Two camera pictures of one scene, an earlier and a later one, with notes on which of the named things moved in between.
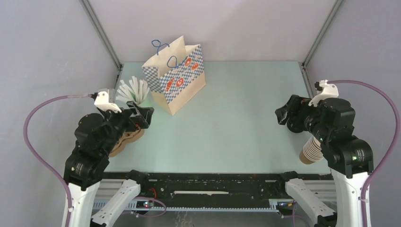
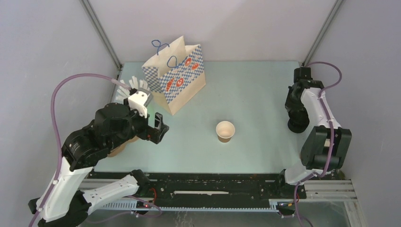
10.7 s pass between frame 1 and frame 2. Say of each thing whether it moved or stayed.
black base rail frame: stayed
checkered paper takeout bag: stayed
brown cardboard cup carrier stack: stayed
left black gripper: moved
